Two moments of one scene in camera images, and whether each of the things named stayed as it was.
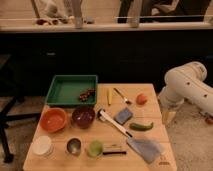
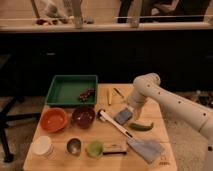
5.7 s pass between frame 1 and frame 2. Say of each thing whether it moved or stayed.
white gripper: moved
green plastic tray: stayed
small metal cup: stayed
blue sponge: stayed
